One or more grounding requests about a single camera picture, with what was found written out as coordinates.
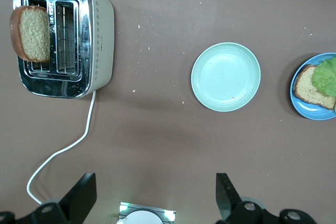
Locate pale green plate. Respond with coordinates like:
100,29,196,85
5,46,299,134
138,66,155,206
191,41,262,112

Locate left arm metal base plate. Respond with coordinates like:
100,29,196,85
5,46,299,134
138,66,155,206
117,202,177,224

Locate green lettuce leaf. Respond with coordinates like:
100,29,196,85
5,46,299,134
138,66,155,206
311,56,336,112

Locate beige chrome toaster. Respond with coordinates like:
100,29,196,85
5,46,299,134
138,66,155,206
12,0,116,99

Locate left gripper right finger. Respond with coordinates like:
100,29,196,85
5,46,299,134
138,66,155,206
216,173,317,224

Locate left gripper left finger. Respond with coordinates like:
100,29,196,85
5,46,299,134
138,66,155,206
0,173,97,224

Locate white toaster power cable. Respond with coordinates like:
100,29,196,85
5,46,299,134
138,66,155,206
26,90,97,205

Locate blue plate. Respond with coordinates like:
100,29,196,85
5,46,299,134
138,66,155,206
289,52,336,121

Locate brown bread slice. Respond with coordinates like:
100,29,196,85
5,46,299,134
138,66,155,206
292,64,336,111
9,5,51,63

